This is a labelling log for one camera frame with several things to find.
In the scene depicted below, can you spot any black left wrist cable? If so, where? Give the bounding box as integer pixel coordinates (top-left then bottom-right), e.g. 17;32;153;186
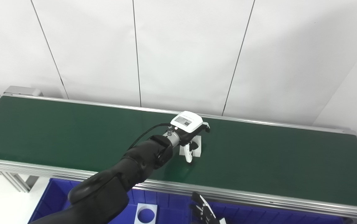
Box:
128;123;172;150

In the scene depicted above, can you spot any green conveyor belt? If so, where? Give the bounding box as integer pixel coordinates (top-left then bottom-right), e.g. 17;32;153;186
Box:
0;96;357;209
0;93;357;222

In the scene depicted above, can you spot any aluminium conveyor leg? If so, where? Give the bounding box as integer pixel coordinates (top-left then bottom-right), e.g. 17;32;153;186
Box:
0;171;39;193

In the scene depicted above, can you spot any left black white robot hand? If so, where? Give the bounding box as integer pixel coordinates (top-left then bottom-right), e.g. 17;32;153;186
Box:
170;111;211;163

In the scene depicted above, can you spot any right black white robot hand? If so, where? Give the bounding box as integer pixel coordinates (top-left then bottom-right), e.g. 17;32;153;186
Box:
189;192;227;224

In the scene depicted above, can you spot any grey conveyor end box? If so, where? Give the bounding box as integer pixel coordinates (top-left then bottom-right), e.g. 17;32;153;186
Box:
3;86;44;97

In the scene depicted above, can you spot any blue plastic bin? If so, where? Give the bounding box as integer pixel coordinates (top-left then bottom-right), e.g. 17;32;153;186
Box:
28;177;194;224
191;199;353;224

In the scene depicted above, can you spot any white square part round hole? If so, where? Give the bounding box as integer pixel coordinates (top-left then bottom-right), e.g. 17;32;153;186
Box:
134;203;158;224
179;135;202;157

